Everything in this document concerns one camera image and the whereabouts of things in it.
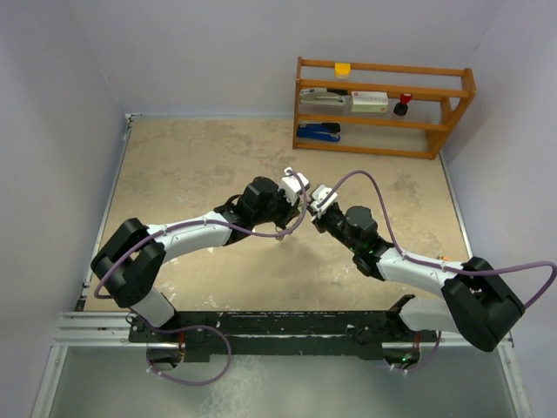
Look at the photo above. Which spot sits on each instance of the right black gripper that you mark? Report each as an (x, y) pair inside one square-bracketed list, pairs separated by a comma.
[(318, 221)]

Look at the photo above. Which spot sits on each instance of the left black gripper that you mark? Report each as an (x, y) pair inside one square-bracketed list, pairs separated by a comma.
[(290, 212)]

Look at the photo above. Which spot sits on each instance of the metal keyring with keys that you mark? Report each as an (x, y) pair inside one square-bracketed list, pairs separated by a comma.
[(281, 233)]

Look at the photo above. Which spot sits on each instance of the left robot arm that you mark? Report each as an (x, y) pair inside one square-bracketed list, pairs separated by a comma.
[(129, 262)]

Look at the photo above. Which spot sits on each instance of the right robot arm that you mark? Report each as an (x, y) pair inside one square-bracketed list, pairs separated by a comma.
[(482, 309)]

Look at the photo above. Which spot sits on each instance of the blue stapler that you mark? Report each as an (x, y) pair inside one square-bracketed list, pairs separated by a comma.
[(327, 132)]

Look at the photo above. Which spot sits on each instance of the grey stapler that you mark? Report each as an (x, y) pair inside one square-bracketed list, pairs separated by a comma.
[(323, 96)]

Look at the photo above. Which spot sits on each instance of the black red bottle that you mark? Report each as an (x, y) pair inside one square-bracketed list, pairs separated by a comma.
[(401, 108)]

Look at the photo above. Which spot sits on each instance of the white red box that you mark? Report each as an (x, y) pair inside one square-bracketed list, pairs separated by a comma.
[(369, 101)]

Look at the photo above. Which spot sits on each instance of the wooden shelf rack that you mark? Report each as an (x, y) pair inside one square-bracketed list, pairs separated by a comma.
[(441, 97)]

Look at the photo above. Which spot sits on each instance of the yellow cap container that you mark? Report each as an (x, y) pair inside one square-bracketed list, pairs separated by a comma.
[(342, 70)]

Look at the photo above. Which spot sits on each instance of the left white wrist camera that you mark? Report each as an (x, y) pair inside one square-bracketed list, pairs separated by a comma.
[(293, 186)]

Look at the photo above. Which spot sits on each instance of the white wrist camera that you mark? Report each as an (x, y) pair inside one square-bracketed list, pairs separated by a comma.
[(293, 186), (321, 199)]

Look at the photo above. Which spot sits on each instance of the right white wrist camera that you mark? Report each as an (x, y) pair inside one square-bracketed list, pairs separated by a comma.
[(321, 199)]

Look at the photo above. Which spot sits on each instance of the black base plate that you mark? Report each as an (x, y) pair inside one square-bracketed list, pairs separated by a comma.
[(366, 335)]

